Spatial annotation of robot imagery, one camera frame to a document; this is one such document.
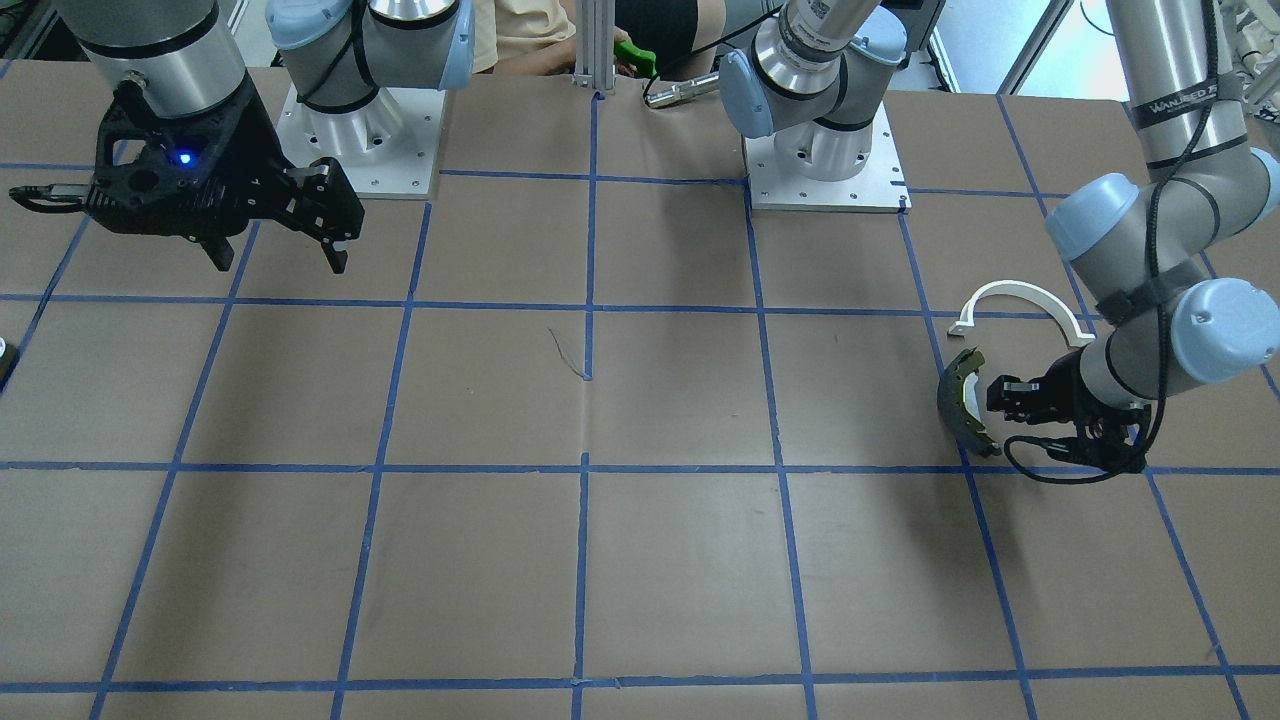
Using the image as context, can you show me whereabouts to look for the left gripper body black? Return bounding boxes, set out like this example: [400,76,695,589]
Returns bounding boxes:
[986,350,1151,471]

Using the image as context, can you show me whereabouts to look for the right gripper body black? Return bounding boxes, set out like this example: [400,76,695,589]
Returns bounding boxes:
[83,77,365,251]

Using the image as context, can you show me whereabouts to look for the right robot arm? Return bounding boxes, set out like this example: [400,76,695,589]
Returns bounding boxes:
[10,1,475,274]

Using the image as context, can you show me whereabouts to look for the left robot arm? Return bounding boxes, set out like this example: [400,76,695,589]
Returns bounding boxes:
[719,1,1277,480]

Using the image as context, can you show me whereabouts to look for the white curved plastic part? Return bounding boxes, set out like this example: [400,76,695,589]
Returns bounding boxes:
[948,281,1097,348]

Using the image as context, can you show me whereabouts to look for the dark brake shoe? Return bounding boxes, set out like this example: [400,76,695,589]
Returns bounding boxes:
[936,348,1004,457]

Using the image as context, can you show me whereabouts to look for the seated person beige shirt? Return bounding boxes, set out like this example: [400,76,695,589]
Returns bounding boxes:
[474,1,730,79]

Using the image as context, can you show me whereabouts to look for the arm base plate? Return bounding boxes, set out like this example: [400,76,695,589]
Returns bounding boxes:
[276,88,451,200]
[742,104,913,213]

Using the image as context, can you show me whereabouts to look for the aluminium frame post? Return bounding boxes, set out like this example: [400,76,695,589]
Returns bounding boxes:
[572,0,616,95]

